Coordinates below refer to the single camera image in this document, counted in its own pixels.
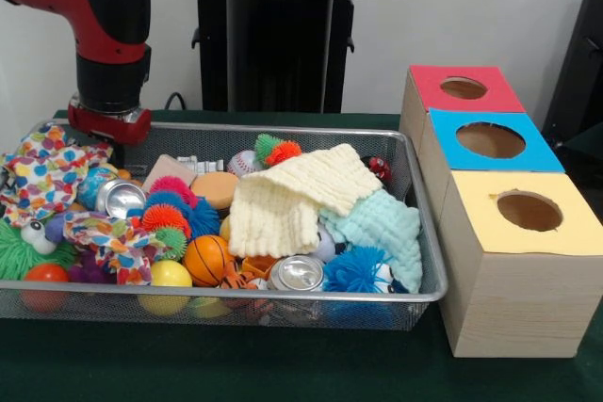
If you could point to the dented silver can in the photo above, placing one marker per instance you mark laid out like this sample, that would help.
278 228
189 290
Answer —
120 199

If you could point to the black upright panel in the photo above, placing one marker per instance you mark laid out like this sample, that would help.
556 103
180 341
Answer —
579 68

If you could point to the mint waffle cloth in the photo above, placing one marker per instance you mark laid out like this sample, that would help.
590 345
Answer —
386 232

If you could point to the wooden box with three holes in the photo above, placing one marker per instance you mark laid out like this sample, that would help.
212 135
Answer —
518 308

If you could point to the blue fuzzy toy with eyes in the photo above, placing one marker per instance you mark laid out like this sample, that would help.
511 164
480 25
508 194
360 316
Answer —
348 270

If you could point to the cream waffle cloth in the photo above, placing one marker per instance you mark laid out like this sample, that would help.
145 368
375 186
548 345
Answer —
273 213

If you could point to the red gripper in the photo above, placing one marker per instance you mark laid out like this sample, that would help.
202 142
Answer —
118 129

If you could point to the colourful spotted cloth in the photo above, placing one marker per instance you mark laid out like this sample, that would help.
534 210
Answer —
37 171

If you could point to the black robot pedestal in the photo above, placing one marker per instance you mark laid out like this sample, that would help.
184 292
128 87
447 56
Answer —
282 53

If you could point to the blue orange spiky ball toy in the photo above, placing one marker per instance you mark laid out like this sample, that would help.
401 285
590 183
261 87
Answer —
202 220

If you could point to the orange round sponge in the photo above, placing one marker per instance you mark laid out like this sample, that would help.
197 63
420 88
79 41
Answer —
214 184

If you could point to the orange toy basketball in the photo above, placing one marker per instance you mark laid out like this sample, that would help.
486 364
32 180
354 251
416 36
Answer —
207 261

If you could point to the silver drink can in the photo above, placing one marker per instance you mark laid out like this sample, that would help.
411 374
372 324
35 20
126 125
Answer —
297 272

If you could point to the pale wooden block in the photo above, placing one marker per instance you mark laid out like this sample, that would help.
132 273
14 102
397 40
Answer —
165 171

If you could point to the green fuzzy toy with eyes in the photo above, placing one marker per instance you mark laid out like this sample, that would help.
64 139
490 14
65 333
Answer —
14 251

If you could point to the dark green table cloth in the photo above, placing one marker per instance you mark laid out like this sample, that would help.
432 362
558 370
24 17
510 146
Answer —
589 138
235 364

